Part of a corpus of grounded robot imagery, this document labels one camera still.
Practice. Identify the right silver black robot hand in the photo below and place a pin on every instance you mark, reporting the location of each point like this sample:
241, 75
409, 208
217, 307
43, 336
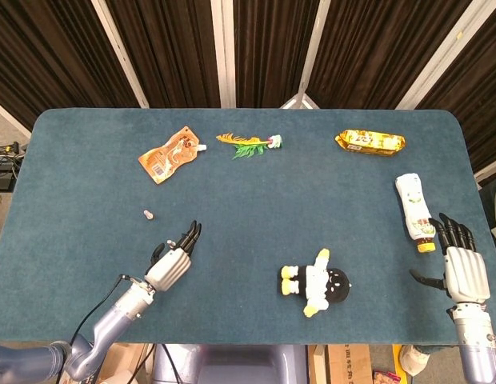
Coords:
466, 276

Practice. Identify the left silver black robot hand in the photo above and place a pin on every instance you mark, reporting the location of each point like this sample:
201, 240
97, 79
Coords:
170, 268

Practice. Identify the steel bolt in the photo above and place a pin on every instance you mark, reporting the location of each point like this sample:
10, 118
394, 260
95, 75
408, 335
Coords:
169, 242
148, 214

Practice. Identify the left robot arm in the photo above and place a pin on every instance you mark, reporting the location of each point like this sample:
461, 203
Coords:
120, 312

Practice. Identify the pale purple robot base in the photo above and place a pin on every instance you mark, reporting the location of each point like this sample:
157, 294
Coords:
232, 368

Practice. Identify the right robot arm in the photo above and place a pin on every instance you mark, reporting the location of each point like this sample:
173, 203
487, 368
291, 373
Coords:
476, 340

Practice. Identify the white label drink bottle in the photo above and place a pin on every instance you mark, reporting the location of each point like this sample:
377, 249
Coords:
414, 208

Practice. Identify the white crumpled bag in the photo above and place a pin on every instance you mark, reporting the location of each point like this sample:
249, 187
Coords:
414, 360

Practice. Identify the plain cardboard box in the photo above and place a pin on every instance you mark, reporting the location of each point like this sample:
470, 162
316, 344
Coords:
120, 364

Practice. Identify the orange spout pouch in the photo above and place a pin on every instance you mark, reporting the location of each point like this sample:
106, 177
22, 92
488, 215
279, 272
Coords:
168, 156

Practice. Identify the blue felt table cover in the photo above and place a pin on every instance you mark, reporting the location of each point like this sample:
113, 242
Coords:
272, 208

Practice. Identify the black white plush doll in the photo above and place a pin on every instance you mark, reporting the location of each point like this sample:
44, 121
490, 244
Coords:
316, 282

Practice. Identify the printed cardboard box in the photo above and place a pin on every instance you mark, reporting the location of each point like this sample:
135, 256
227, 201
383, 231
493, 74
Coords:
348, 364

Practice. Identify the yellow green feather toy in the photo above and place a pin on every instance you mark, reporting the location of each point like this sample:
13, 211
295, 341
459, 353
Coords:
252, 141

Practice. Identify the golden snack package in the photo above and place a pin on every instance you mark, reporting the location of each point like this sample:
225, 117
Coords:
372, 142

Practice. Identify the dark brown pleated curtain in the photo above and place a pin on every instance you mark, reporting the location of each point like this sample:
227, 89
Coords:
180, 48

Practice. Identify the white frame post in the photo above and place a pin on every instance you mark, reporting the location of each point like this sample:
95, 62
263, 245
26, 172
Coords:
225, 52
490, 169
442, 52
121, 52
315, 40

